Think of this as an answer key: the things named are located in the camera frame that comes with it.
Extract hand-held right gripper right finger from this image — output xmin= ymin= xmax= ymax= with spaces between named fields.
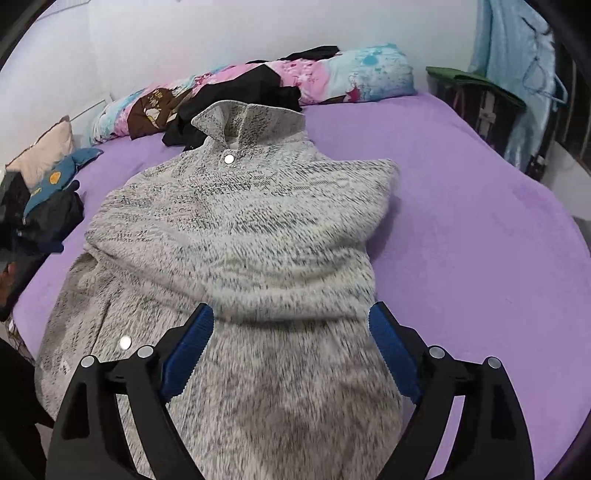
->
xmin=368 ymin=301 xmax=535 ymax=480

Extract teal garment with yellow patches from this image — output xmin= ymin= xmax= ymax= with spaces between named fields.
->
xmin=23 ymin=148 xmax=105 ymax=217

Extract brown printed cloth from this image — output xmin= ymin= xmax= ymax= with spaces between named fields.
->
xmin=128 ymin=85 xmax=195 ymax=140

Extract black window railing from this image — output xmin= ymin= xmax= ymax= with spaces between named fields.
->
xmin=551 ymin=41 xmax=591 ymax=162

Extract beige pillow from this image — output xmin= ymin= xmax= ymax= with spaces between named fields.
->
xmin=7 ymin=115 xmax=75 ymax=185

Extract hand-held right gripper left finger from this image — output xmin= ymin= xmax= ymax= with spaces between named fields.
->
xmin=45 ymin=302 xmax=215 ymax=480

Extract grey knit jacket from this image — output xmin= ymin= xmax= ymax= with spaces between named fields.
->
xmin=34 ymin=99 xmax=419 ymax=480

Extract small black cloth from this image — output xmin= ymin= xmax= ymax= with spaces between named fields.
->
xmin=247 ymin=45 xmax=341 ymax=63

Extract black garment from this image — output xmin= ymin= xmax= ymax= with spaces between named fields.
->
xmin=161 ymin=62 xmax=303 ymax=148

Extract black rack with green top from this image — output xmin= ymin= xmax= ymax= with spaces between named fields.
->
xmin=425 ymin=66 xmax=527 ymax=158

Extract black pants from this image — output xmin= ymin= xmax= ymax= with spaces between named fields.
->
xmin=14 ymin=180 xmax=86 ymax=254

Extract light blue curtain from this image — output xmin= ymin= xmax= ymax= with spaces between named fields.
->
xmin=468 ymin=0 xmax=568 ymax=171

